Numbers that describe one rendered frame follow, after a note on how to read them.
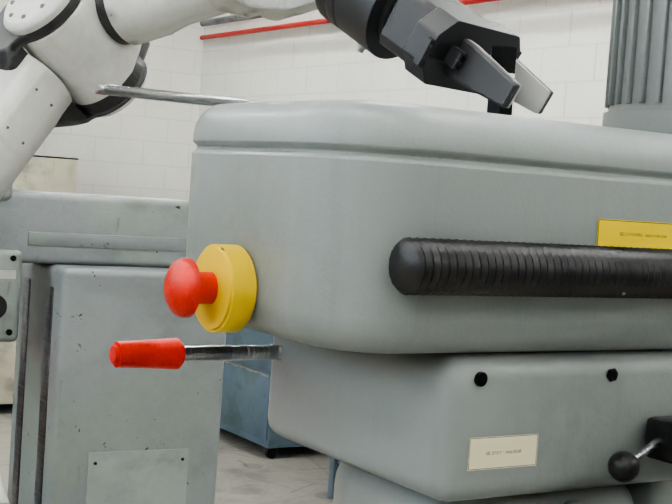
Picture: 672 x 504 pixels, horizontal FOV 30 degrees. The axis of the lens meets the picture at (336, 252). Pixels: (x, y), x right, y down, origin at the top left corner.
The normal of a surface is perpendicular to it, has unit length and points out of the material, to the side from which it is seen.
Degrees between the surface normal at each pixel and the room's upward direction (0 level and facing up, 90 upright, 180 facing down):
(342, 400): 90
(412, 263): 90
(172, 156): 90
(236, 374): 90
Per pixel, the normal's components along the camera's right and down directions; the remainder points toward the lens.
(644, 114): -0.81, -0.03
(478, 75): -0.62, 0.00
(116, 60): 0.71, 0.18
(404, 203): 0.27, 0.07
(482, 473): 0.54, 0.08
